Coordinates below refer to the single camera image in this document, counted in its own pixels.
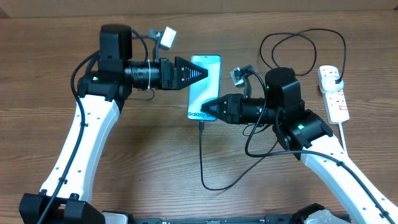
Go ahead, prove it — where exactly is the white power strip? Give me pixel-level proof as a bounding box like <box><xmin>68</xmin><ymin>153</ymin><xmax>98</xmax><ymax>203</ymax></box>
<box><xmin>317</xmin><ymin>65</ymin><xmax>349</xmax><ymax>124</ymax></box>

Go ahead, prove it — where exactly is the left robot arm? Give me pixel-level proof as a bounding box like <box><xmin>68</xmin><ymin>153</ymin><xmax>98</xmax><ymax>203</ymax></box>
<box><xmin>19</xmin><ymin>24</ymin><xmax>208</xmax><ymax>223</ymax></box>

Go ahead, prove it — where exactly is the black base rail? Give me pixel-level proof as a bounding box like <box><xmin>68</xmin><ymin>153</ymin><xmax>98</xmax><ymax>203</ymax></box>
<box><xmin>102</xmin><ymin>211</ymin><xmax>299</xmax><ymax>224</ymax></box>

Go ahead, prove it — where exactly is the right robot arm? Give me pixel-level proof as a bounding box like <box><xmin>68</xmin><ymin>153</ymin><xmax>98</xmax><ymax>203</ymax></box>
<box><xmin>201</xmin><ymin>67</ymin><xmax>397</xmax><ymax>223</ymax></box>

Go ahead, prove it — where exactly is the white USB charger plug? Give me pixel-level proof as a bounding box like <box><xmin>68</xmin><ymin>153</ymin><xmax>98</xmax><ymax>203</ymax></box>
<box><xmin>320</xmin><ymin>77</ymin><xmax>344</xmax><ymax>93</ymax></box>

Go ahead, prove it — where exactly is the blue Galaxy smartphone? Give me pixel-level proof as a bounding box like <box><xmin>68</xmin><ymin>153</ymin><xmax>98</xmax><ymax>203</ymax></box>
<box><xmin>187</xmin><ymin>55</ymin><xmax>222</xmax><ymax>121</ymax></box>

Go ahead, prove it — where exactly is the white power strip cord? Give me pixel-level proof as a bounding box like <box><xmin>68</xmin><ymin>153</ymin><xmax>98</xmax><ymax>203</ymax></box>
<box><xmin>338</xmin><ymin>123</ymin><xmax>349</xmax><ymax>155</ymax></box>

